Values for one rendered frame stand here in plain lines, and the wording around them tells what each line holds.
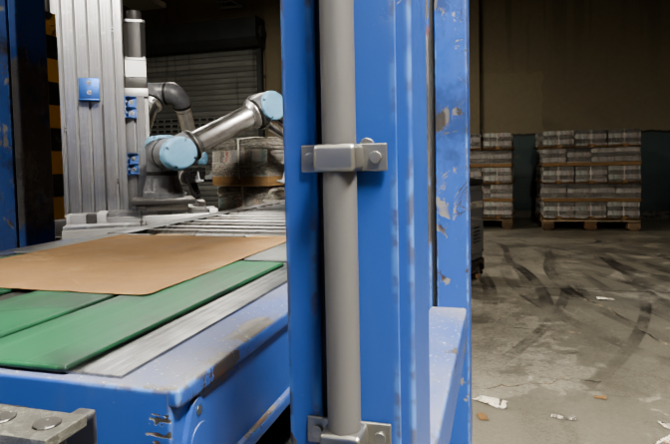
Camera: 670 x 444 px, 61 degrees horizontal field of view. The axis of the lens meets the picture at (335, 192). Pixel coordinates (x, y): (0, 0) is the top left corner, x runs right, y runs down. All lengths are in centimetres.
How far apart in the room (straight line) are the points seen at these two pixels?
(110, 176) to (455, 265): 169
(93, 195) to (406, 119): 213
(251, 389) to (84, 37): 204
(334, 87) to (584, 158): 765
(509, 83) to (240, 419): 925
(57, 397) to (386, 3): 34
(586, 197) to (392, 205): 764
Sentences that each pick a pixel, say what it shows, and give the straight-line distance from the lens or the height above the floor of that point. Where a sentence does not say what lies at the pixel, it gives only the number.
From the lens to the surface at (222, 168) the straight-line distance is 286.
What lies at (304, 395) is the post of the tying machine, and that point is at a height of 79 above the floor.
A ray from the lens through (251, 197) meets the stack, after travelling 278.
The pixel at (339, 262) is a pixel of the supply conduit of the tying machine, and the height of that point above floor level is 88.
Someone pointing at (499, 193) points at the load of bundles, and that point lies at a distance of 792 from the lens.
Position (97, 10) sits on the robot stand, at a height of 154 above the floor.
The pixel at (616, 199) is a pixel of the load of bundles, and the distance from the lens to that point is 801.
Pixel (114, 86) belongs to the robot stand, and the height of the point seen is 125.
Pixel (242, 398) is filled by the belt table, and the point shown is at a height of 74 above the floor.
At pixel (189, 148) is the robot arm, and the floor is 100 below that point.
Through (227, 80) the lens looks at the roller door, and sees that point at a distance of 1070.
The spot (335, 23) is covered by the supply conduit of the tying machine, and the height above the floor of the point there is 101.
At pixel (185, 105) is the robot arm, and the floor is 124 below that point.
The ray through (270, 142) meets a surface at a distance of 267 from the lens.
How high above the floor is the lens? 94
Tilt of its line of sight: 3 degrees down
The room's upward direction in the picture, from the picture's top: 1 degrees counter-clockwise
